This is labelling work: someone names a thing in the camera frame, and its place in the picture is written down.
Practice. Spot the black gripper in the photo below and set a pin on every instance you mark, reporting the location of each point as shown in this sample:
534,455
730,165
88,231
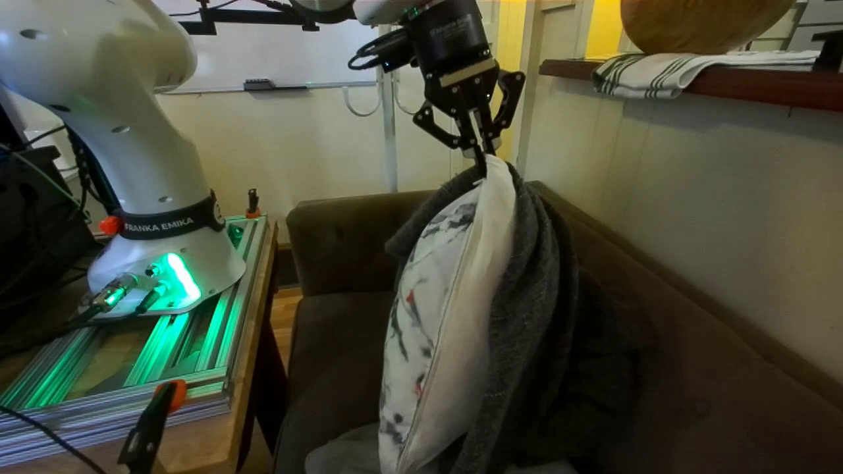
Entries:
448,42

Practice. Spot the white pillow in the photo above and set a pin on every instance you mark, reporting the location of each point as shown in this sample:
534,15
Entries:
436,350

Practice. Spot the dark grey blanket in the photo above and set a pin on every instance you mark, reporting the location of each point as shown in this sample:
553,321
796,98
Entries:
535,325

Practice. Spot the aluminium rail robot base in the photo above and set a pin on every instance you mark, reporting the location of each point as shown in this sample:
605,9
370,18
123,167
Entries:
94,384

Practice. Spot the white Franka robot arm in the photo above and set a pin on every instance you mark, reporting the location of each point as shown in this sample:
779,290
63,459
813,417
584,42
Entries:
104,65

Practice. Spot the green striped kitchen towel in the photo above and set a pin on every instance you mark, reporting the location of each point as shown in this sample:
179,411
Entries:
667,76

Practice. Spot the wooden bowl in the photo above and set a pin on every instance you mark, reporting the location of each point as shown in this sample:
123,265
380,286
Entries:
698,26

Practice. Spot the wooden shelf ledge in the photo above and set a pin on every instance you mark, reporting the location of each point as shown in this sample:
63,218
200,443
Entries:
776,89

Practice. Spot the light grey blanket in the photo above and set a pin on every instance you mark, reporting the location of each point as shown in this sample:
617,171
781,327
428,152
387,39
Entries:
357,455

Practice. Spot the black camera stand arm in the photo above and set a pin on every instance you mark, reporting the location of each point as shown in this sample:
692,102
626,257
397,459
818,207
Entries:
207,18

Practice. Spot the whiteboard on wall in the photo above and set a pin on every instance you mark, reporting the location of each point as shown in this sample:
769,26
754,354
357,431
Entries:
273,57

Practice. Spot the orange handled clamp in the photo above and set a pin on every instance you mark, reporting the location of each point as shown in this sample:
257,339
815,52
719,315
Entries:
146,437

